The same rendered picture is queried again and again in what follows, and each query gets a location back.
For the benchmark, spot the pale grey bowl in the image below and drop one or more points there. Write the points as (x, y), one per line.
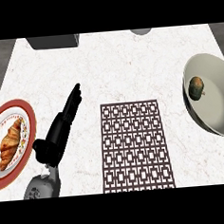
(215, 102)

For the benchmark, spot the green brown squash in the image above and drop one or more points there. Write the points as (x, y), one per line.
(196, 87)

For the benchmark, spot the golden brown croissant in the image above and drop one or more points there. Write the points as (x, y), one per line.
(10, 142)

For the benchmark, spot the red rimmed floral plate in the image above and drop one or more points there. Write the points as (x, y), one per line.
(27, 114)

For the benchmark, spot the grey round object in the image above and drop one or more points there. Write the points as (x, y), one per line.
(141, 31)

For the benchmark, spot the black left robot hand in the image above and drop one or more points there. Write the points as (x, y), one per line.
(59, 132)

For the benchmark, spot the brown patterned placemat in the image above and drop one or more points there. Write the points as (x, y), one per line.
(135, 147)

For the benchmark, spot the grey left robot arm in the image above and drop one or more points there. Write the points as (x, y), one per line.
(43, 185)

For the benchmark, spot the dark grey box appliance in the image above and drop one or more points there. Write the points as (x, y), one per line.
(54, 41)

